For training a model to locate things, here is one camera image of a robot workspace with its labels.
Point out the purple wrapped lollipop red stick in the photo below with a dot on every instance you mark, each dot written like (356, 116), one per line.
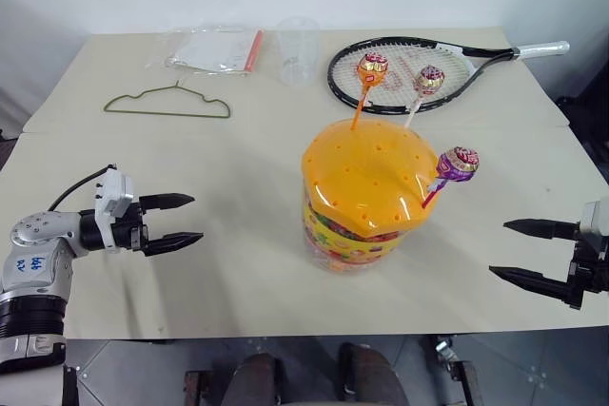
(457, 165)

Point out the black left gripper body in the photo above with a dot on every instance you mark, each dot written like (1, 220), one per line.
(131, 235)

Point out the orange wrapped lollipop orange stick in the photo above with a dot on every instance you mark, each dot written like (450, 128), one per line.
(372, 68)

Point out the orange perforated jar lid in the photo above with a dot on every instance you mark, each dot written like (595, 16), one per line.
(366, 173)

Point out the black white tennis racket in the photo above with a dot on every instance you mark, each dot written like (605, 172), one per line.
(342, 92)

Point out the clear zip bag with papers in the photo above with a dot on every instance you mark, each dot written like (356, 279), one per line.
(209, 52)

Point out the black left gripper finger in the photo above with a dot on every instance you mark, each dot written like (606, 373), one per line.
(171, 241)
(166, 201)

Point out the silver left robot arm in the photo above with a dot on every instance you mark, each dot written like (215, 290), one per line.
(33, 254)

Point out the pink wrapped lollipop white stick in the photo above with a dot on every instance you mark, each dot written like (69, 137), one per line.
(429, 80)

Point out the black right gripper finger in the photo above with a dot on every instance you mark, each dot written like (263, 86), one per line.
(537, 281)
(542, 228)

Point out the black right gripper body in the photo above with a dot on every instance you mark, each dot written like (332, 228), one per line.
(592, 270)

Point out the black object beside table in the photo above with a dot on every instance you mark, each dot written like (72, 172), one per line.
(587, 130)

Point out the dark rounded shape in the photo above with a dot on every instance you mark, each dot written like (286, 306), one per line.
(259, 380)
(373, 377)

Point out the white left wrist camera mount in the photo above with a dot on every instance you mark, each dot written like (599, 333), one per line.
(111, 197)

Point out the clear plastic cup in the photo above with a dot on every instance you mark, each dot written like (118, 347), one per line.
(297, 52)

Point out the clear printed lollipop jar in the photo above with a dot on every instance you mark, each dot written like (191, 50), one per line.
(347, 246)

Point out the black table frame caster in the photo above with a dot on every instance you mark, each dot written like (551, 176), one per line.
(459, 373)

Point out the dark metal frame bracket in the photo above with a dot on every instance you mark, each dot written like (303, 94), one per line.
(195, 389)

